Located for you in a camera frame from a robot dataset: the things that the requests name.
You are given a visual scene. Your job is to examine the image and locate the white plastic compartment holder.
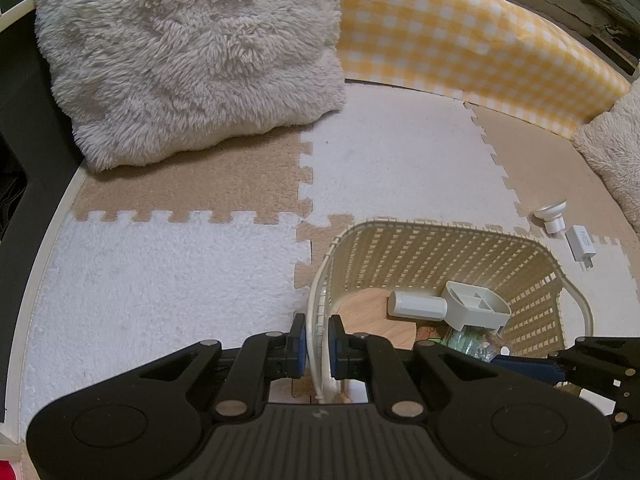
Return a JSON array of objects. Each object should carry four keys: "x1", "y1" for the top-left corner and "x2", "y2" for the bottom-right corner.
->
[{"x1": 441, "y1": 280, "x2": 512, "y2": 335}]

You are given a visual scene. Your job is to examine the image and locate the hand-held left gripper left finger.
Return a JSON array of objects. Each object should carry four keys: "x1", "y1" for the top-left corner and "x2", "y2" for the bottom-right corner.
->
[{"x1": 140, "y1": 312, "x2": 308, "y2": 418}]

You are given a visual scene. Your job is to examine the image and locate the small fluffy cream cushion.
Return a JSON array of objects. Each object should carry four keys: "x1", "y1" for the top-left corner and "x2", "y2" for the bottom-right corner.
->
[{"x1": 572, "y1": 92, "x2": 640, "y2": 233}]

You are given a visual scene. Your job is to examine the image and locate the white frame edge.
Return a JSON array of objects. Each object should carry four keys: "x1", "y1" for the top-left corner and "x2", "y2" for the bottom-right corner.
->
[{"x1": 0, "y1": 0, "x2": 88, "y2": 441}]

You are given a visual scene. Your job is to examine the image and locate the white foam puzzle mat tile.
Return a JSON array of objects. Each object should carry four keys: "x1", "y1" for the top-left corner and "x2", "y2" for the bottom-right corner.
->
[
  {"x1": 299, "y1": 82, "x2": 533, "y2": 238},
  {"x1": 542, "y1": 232, "x2": 640, "y2": 411},
  {"x1": 20, "y1": 207, "x2": 313, "y2": 426}
]

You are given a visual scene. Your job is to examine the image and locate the dark furniture panel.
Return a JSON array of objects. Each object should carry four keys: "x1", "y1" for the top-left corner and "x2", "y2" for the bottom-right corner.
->
[{"x1": 0, "y1": 25, "x2": 83, "y2": 411}]

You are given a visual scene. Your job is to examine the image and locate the white charger adapter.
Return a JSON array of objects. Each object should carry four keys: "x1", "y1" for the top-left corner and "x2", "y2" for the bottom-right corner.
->
[{"x1": 565, "y1": 225, "x2": 598, "y2": 271}]

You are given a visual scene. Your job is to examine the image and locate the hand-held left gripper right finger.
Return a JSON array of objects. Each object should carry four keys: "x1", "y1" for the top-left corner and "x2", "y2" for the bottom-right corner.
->
[{"x1": 327, "y1": 315, "x2": 506, "y2": 418}]

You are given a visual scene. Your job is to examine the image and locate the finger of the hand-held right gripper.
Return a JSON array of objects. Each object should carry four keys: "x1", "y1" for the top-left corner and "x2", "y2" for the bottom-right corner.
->
[
  {"x1": 607, "y1": 392, "x2": 640, "y2": 428},
  {"x1": 492, "y1": 336, "x2": 640, "y2": 400}
]

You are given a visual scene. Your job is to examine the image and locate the yellow checked padded bumper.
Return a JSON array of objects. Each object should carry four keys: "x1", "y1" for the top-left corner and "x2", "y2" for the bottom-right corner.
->
[{"x1": 337, "y1": 0, "x2": 631, "y2": 141}]

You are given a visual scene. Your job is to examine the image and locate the light wooden board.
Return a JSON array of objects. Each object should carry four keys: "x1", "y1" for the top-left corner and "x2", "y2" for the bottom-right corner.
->
[{"x1": 334, "y1": 287, "x2": 418, "y2": 353}]

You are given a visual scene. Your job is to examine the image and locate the cream woven plastic basket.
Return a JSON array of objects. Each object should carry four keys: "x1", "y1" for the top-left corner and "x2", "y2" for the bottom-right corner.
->
[{"x1": 306, "y1": 217, "x2": 596, "y2": 406}]

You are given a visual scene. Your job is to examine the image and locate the large fluffy cream cushion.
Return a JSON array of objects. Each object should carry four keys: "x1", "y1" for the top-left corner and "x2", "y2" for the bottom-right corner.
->
[{"x1": 30, "y1": 0, "x2": 348, "y2": 173}]

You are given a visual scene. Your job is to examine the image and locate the white plastic cylinder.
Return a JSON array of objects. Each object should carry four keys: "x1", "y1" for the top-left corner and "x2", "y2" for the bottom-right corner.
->
[{"x1": 387, "y1": 290, "x2": 449, "y2": 321}]

